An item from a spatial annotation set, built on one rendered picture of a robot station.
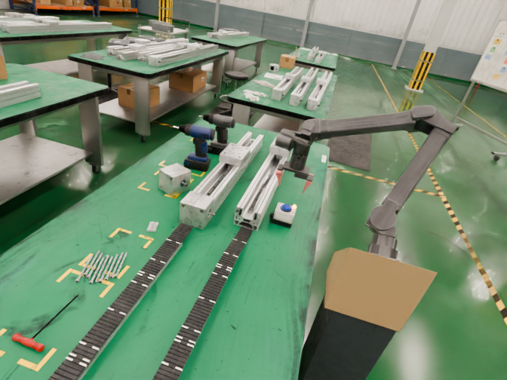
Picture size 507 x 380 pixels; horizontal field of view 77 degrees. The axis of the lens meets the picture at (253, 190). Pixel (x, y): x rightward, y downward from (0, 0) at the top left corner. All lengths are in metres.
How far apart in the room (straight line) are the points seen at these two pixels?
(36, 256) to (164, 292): 0.41
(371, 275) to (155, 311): 0.60
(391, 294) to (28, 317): 0.95
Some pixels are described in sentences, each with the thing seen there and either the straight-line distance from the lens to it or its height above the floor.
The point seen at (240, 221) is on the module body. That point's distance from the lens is 1.25.
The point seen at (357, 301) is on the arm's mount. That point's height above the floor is 0.85.
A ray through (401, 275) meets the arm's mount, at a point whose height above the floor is 0.98.
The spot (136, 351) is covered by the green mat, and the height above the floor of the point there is 0.78.
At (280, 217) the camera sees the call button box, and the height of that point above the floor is 0.82.
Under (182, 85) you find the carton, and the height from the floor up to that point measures 0.30.
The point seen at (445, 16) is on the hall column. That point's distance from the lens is 11.19.
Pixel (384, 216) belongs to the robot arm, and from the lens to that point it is 1.05.
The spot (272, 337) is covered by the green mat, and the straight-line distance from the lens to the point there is 0.95.
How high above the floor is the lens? 1.54
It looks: 30 degrees down
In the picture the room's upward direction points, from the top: 11 degrees clockwise
